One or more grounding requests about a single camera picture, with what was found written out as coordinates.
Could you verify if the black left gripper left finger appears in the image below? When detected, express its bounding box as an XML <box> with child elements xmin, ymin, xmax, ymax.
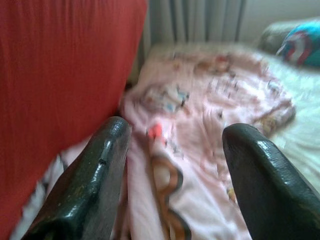
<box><xmin>21</xmin><ymin>116</ymin><xmax>133</xmax><ymax>240</ymax></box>

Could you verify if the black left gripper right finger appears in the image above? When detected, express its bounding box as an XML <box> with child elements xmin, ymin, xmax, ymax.
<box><xmin>221</xmin><ymin>122</ymin><xmax>320</xmax><ymax>240</ymax></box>

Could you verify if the bed with beige floral sheet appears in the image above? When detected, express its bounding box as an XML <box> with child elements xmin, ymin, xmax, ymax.
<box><xmin>139</xmin><ymin>42</ymin><xmax>320</xmax><ymax>196</ymax></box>

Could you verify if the pink cartoon print blanket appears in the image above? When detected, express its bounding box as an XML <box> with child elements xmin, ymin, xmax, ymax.
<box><xmin>9</xmin><ymin>44</ymin><xmax>297</xmax><ymax>240</ymax></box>

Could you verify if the red cushion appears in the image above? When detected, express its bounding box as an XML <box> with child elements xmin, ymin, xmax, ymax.
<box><xmin>0</xmin><ymin>0</ymin><xmax>148</xmax><ymax>230</ymax></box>

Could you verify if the shield print bolster pillow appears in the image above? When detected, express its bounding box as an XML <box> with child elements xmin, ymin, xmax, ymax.
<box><xmin>276</xmin><ymin>18</ymin><xmax>320</xmax><ymax>67</ymax></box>

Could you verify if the beige floral pillow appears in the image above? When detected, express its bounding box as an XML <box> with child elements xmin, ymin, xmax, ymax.
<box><xmin>257</xmin><ymin>21</ymin><xmax>301</xmax><ymax>52</ymax></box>

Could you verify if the grey curtain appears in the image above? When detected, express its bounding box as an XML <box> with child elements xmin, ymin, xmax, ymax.
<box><xmin>142</xmin><ymin>0</ymin><xmax>247</xmax><ymax>46</ymax></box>

